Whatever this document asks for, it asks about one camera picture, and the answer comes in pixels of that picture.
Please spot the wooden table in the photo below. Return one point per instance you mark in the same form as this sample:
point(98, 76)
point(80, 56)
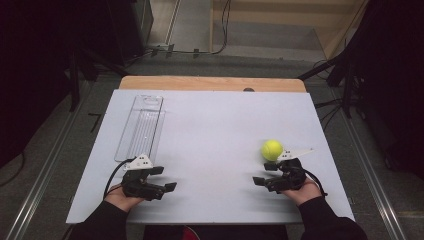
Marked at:
point(200, 82)

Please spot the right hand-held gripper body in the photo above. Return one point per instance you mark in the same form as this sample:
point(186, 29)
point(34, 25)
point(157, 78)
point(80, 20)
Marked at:
point(288, 176)

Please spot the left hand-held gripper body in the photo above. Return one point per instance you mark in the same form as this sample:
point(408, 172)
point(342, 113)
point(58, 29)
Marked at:
point(136, 186)

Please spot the black cabinet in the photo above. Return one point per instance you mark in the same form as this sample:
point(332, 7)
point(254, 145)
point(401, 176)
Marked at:
point(133, 30)

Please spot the white board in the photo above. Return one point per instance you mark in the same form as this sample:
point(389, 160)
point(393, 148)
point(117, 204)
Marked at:
point(216, 133)

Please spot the person's left hand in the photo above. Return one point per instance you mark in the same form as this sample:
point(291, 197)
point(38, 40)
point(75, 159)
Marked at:
point(120, 200)

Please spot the clear plastic container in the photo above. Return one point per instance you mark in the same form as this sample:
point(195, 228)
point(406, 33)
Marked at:
point(141, 128)

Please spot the metal floor rail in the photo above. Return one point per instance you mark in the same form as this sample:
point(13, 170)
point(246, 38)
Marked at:
point(370, 173)
point(43, 166)

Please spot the yellow tennis ball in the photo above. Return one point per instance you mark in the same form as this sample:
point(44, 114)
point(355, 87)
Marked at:
point(272, 150)

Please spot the wooden step frame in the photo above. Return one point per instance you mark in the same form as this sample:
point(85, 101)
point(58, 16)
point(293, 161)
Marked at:
point(336, 40)

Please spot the red object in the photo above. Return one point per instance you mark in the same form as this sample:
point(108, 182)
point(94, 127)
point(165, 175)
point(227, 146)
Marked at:
point(190, 234)

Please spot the person's right hand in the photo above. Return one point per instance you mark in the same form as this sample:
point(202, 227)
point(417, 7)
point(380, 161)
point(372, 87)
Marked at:
point(303, 193)

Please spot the black stand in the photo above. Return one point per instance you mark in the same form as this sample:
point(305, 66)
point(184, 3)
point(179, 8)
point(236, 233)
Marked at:
point(75, 80)
point(346, 83)

